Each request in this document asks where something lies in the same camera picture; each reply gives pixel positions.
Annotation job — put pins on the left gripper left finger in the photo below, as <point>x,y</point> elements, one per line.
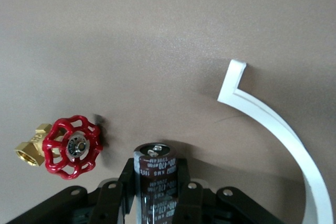
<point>105,203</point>

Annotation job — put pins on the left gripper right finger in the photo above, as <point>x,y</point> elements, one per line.
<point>191,203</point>

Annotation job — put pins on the dark brown cylindrical capacitor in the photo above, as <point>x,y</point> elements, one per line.
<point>157,182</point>

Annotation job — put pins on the brass valve with red handwheel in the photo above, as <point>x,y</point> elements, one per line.
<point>77,146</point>

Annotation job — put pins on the brown table mat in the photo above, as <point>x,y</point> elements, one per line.
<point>131,51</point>

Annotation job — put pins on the white curved plastic bracket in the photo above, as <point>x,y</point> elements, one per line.
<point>316,187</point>

